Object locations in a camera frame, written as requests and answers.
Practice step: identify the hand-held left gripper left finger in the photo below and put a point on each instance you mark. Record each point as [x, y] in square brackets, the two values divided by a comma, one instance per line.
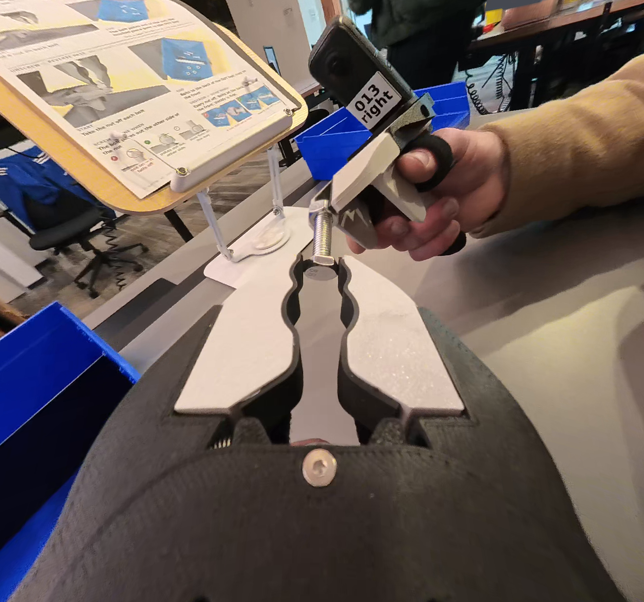
[241, 350]

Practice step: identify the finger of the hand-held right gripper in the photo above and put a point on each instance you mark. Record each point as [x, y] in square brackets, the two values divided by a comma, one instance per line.
[367, 169]
[363, 227]

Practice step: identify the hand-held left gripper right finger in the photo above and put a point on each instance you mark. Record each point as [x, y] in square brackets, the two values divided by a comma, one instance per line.
[397, 355]

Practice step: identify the steel hex bolt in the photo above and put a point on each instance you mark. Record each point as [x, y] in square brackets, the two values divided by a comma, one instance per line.
[322, 234]

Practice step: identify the long blue plastic bin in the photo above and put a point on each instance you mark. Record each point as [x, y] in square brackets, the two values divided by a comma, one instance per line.
[327, 149]
[40, 360]

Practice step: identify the person's right forearm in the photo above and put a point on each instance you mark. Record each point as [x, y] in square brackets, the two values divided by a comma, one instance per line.
[568, 159]

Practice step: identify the grey desk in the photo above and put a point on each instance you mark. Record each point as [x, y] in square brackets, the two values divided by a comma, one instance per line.
[528, 360]

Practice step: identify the person's right hand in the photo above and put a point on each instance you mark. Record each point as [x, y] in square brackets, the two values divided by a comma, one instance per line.
[473, 179]

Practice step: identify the clear sign stand white base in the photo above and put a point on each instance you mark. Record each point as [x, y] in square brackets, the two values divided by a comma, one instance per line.
[236, 270]

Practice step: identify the yellow box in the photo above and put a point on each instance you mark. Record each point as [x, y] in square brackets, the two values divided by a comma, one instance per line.
[494, 17]

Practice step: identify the pink mannequin head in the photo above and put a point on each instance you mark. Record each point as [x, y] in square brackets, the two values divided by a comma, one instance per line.
[531, 14]

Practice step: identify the wooden work table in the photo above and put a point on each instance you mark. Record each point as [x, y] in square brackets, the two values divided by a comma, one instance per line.
[553, 21]

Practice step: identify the black office chair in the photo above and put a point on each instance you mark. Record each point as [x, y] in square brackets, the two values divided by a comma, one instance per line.
[65, 229]

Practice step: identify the printed instruction sign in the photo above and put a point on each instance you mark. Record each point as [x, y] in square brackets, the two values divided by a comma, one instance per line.
[126, 84]

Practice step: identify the blue striped jacket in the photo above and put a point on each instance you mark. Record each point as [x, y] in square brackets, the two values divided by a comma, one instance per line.
[25, 184]

